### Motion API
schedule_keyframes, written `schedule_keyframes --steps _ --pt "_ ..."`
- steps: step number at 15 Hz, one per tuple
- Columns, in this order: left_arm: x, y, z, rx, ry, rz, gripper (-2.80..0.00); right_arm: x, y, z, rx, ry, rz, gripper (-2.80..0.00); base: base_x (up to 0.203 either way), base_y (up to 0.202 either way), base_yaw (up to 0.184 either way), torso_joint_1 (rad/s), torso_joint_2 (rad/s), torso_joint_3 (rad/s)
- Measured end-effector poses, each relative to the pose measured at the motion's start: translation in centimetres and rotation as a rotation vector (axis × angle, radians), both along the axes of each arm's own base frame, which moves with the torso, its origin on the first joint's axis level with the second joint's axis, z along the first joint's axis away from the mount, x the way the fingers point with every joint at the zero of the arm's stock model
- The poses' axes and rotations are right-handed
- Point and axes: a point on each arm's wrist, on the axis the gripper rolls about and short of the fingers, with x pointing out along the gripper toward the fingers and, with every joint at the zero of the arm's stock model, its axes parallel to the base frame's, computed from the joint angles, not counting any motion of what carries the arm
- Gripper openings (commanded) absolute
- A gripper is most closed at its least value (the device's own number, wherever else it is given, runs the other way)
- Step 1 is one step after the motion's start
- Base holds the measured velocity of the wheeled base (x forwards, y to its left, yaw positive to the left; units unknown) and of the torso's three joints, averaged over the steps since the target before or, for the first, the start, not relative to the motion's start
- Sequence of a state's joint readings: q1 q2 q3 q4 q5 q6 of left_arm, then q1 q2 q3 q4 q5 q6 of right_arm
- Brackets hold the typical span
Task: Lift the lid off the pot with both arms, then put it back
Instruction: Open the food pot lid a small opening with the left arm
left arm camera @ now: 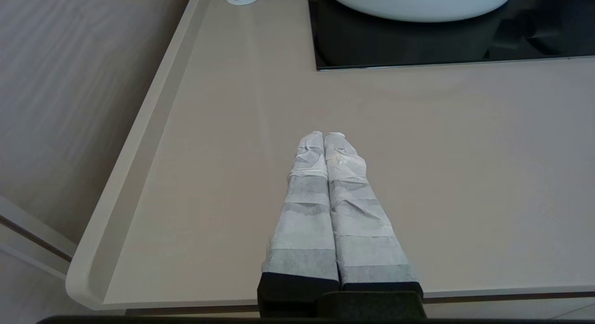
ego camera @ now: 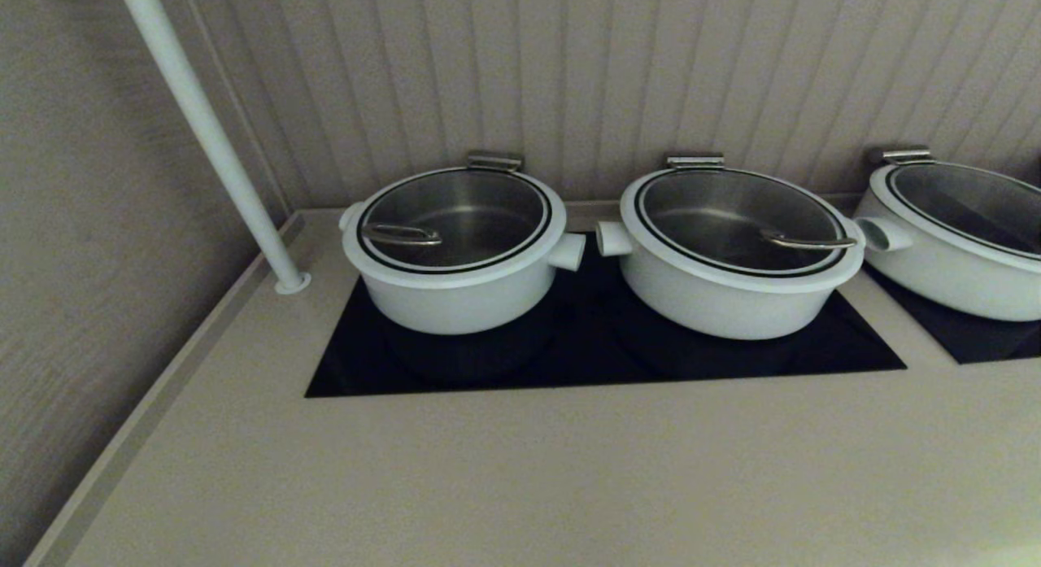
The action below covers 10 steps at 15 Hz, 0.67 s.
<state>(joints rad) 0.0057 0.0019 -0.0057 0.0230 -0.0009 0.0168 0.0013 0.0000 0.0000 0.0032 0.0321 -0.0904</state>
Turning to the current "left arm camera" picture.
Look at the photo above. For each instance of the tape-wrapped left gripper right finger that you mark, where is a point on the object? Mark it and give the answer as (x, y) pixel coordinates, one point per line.
(362, 231)

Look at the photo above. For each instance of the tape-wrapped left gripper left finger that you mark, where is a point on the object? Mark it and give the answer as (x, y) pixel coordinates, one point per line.
(307, 221)

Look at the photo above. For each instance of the white pot with steel interior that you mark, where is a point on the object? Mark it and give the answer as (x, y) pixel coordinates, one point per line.
(418, 5)

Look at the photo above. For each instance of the wide black glass cooktop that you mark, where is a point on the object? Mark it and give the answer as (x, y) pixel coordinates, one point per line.
(418, 45)

